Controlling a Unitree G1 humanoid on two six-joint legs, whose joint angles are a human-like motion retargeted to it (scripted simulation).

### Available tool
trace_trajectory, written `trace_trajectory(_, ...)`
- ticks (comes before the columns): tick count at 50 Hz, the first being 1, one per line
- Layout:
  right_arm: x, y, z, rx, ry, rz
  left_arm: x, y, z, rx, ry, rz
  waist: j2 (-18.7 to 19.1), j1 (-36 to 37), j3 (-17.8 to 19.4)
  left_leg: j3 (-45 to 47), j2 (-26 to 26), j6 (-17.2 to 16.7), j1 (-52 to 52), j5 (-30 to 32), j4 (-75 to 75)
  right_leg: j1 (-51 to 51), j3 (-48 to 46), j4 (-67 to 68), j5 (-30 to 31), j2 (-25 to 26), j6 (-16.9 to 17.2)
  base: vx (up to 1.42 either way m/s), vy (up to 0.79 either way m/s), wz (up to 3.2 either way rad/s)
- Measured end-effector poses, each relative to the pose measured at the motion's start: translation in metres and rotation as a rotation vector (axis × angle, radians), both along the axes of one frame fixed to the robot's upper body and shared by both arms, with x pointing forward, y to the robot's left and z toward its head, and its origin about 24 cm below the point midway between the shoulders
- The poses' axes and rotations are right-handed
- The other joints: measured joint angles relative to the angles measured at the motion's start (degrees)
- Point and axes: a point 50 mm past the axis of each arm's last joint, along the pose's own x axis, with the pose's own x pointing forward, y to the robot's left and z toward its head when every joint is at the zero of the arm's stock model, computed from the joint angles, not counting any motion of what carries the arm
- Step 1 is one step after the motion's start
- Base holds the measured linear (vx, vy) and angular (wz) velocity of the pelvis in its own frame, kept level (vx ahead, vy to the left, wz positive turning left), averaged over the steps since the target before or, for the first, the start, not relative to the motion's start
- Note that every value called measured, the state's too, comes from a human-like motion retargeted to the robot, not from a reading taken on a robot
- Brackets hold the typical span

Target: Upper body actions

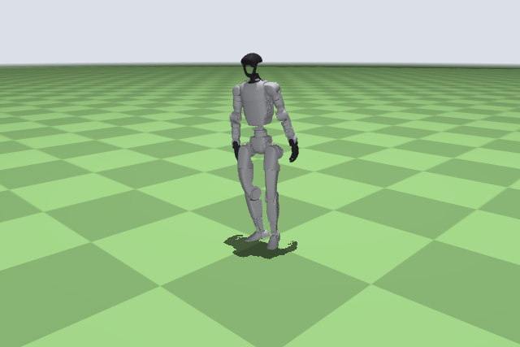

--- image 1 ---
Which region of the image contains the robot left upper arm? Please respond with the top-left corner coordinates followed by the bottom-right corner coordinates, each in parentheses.
top-left (264, 82), bottom-right (286, 121)

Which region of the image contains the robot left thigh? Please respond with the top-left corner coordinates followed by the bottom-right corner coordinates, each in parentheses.
top-left (263, 142), bottom-right (284, 203)

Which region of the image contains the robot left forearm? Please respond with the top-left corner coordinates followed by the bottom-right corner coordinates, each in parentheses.
top-left (281, 110), bottom-right (297, 144)

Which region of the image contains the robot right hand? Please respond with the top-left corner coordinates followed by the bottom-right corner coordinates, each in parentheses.
top-left (232, 141), bottom-right (241, 160)

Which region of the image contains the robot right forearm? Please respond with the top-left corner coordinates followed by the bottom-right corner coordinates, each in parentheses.
top-left (229, 116), bottom-right (241, 146)

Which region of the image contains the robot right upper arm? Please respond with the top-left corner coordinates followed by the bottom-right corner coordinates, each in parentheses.
top-left (229, 85), bottom-right (242, 123)

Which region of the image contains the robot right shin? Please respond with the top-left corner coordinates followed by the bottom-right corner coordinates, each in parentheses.
top-left (245, 193), bottom-right (264, 233)

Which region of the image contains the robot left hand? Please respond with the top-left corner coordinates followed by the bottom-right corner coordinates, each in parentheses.
top-left (289, 139), bottom-right (299, 163)

